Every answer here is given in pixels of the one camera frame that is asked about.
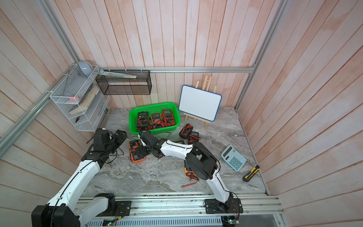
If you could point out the black mesh wall basket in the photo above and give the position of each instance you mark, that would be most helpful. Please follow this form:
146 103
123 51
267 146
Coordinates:
142 85

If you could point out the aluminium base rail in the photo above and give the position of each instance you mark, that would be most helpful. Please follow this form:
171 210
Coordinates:
193 210

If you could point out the red black multimeter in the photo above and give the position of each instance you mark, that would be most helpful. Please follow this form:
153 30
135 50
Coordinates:
168 117

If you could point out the wooden easel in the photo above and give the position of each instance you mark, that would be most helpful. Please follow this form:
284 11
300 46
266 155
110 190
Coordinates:
202 116

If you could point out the light green ruler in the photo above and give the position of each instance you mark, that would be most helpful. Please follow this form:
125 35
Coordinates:
116 75

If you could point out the dark green multimeter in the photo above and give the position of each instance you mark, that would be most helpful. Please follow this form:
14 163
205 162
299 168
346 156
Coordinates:
142 122

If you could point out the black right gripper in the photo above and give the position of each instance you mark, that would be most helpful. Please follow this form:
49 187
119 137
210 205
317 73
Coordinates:
142 149

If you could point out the grey computer mouse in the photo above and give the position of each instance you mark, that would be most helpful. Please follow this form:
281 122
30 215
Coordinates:
85 67

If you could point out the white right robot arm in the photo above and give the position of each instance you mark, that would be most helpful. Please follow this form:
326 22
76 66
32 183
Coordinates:
203 164

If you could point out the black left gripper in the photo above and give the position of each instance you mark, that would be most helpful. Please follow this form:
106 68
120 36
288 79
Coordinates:
119 140

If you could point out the yellow black utility knife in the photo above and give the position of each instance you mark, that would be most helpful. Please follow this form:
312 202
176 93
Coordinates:
251 174

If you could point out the book on shelf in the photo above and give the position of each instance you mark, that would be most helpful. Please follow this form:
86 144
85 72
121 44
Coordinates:
86 100

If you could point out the white wire shelf rack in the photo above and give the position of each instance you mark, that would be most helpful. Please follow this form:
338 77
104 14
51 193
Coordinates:
70 91

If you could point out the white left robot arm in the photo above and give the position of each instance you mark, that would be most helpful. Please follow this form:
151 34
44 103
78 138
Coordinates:
60 210

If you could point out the green plastic basket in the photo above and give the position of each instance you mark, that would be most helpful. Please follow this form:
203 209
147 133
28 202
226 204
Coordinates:
154 108

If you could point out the orange multimeter green face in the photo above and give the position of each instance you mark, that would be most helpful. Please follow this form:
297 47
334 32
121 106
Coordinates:
137 151

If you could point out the orange black multimeter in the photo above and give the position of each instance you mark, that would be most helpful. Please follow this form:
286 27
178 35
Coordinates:
157 121

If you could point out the yellow multimeter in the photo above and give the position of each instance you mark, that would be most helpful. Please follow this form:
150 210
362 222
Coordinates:
190 174

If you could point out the blue framed whiteboard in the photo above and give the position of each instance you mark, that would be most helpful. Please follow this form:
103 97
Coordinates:
200 102

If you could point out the light blue calculator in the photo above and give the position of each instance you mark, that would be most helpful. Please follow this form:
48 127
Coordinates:
233 158

